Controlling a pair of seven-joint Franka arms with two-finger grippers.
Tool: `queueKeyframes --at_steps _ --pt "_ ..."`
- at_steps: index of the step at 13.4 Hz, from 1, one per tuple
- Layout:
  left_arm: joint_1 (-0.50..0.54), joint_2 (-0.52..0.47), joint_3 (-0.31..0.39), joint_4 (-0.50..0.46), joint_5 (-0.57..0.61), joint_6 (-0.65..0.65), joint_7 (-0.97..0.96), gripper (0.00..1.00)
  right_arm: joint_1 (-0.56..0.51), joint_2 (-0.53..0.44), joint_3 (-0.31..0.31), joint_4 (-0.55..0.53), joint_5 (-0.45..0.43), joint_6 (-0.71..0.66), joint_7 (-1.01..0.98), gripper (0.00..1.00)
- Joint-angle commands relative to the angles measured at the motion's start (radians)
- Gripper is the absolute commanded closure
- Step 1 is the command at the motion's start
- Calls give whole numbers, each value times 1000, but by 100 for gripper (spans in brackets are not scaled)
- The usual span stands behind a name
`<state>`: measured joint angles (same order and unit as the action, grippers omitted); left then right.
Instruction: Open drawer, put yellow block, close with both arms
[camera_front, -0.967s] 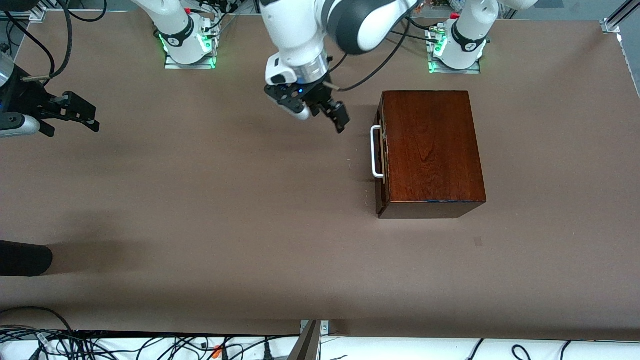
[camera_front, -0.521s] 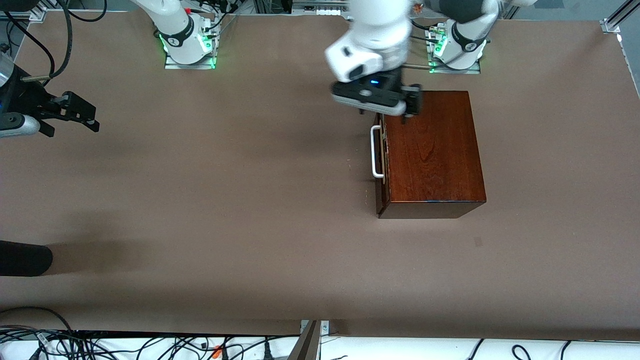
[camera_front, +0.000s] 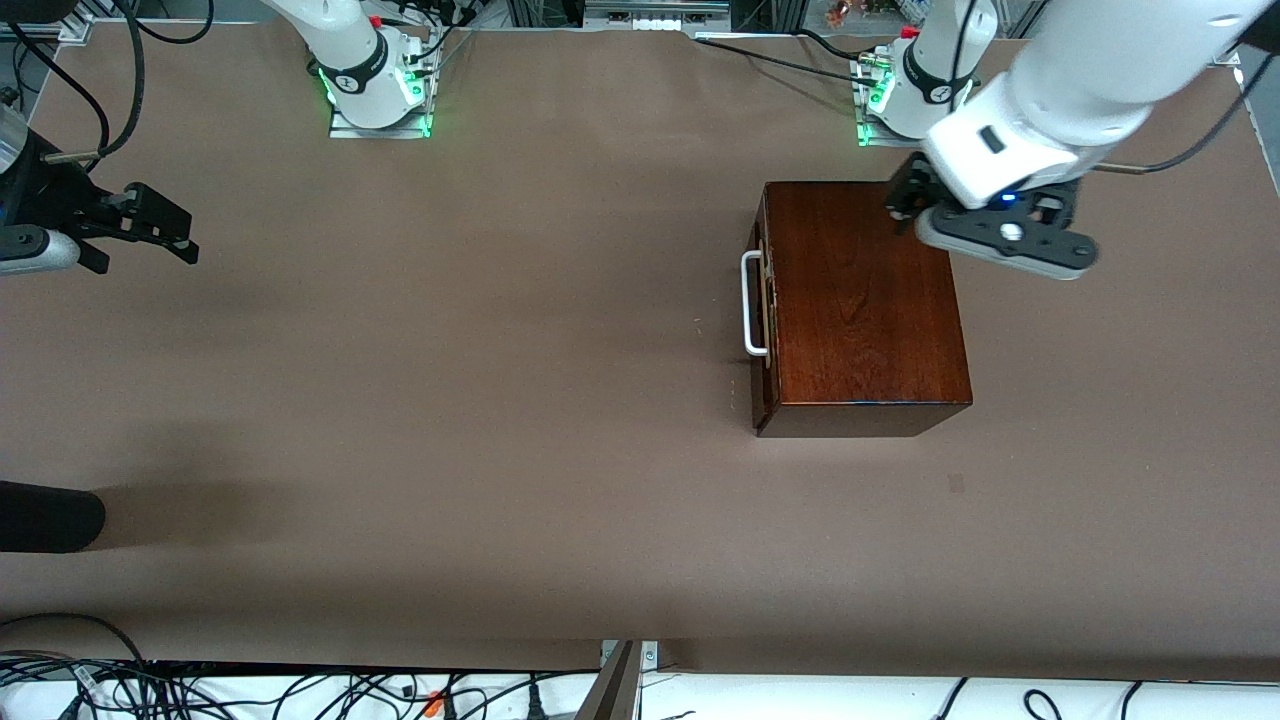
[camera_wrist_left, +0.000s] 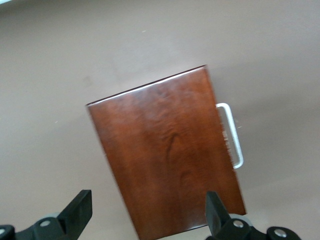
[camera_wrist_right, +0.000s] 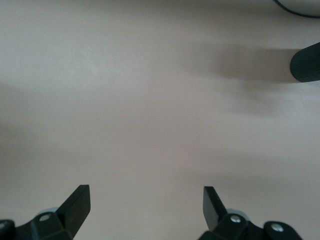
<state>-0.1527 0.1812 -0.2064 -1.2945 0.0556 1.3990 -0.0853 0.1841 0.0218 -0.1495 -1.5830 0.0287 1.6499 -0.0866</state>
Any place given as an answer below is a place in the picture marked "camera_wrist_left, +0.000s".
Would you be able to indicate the dark brown wooden cabinet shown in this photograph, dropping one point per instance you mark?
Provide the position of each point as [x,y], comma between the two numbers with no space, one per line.
[162,150]

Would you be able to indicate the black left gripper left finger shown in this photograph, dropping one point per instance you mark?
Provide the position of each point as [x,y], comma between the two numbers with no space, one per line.
[77,212]

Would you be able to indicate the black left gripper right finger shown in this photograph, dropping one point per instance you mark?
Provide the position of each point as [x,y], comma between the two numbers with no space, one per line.
[215,215]

